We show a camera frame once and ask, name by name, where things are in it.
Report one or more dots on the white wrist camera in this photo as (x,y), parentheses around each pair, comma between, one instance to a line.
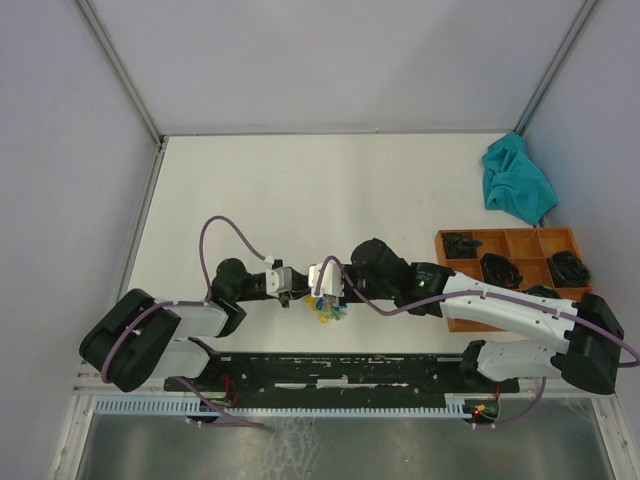
(328,284)
(278,278)

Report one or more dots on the grey cable duct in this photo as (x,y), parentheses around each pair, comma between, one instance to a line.
(191,406)

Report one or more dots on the wooden compartment tray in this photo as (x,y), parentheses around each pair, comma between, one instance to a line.
(529,249)

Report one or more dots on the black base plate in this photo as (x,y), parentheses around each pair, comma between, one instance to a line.
(428,373)

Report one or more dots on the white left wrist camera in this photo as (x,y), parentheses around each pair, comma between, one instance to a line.
(278,278)

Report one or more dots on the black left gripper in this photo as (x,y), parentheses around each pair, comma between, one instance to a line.
(299,289)

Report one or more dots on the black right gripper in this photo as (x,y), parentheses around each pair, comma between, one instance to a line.
(348,269)

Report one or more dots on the metal keyring with coloured keys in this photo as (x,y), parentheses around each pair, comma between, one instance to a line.
(327,311)

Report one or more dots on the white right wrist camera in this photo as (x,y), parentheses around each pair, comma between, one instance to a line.
(328,284)

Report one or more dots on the teal cloth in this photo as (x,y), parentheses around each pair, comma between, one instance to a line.
(512,183)

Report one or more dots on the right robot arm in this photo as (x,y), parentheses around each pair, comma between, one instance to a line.
(577,341)

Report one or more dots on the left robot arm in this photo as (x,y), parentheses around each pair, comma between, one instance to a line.
(141,337)

